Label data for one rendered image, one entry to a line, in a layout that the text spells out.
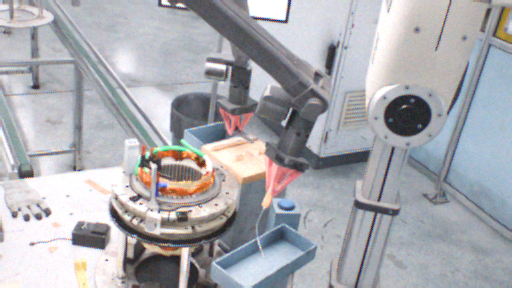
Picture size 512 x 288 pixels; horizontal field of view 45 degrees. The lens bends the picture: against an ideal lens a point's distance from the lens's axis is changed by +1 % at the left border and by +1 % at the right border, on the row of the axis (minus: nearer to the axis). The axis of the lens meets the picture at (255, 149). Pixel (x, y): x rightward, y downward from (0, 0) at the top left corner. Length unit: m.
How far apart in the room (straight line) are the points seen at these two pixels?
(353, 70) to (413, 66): 2.54
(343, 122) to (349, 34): 0.59
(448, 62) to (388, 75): 0.12
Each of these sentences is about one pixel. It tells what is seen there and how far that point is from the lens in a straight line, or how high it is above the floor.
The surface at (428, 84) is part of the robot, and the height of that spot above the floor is 1.51.
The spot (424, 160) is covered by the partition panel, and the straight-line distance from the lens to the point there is 4.09.
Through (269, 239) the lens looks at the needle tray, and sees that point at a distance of 1.51.
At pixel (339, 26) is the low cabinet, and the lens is 3.68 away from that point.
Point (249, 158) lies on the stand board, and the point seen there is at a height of 1.07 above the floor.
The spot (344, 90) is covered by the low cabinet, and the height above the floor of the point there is 0.56.
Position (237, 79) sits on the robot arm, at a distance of 1.67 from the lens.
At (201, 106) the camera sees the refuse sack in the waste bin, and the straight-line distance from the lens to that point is 3.48.
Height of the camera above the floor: 1.92
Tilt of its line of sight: 28 degrees down
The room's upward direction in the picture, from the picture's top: 9 degrees clockwise
